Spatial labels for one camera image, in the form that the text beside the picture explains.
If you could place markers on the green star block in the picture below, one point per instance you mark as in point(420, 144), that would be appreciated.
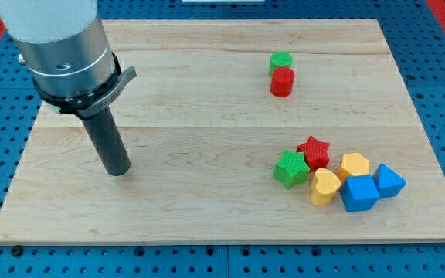
point(291, 169)

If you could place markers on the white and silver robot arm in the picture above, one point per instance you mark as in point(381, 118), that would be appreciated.
point(65, 48)

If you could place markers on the yellow pentagon block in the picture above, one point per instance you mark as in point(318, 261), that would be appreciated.
point(352, 164)

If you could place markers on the blue cube block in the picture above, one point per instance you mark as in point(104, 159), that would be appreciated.
point(359, 193)

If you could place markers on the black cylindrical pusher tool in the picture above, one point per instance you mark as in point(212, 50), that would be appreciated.
point(106, 139)

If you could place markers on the red cylinder block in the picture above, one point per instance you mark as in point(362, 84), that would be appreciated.
point(282, 81)

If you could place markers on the green cylinder block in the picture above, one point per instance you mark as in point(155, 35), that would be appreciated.
point(279, 59)

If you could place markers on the blue triangle block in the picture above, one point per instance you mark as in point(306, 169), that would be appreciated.
point(388, 182)

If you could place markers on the red star block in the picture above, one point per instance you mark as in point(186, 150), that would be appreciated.
point(315, 153)

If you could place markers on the wooden board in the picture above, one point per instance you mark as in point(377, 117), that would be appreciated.
point(203, 132)

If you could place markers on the yellow heart block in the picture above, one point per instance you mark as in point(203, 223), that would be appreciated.
point(324, 187)

